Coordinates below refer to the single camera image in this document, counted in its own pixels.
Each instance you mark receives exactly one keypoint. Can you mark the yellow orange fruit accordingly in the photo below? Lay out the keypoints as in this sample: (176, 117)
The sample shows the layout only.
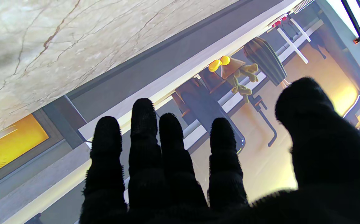
(214, 65)
(225, 60)

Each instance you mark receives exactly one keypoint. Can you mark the grey counter with orange light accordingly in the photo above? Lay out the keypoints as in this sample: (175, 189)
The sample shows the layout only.
(27, 149)

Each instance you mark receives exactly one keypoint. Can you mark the plate with red slices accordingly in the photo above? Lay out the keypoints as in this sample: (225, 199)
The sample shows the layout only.
(278, 22)

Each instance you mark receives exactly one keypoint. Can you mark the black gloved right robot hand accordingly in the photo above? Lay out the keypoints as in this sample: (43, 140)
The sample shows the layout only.
(323, 161)

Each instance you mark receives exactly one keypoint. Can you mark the cactus plant in bowl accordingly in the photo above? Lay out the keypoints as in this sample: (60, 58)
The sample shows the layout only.
(239, 74)

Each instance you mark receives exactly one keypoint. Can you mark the black kitchen faucet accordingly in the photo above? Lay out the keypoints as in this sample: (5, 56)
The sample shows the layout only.
(264, 119)

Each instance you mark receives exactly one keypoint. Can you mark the dark ribbed vase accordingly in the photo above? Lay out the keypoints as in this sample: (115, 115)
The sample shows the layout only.
(265, 60)

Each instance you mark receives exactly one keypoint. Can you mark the white leaning slat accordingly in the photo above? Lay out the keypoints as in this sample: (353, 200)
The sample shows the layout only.
(292, 45)

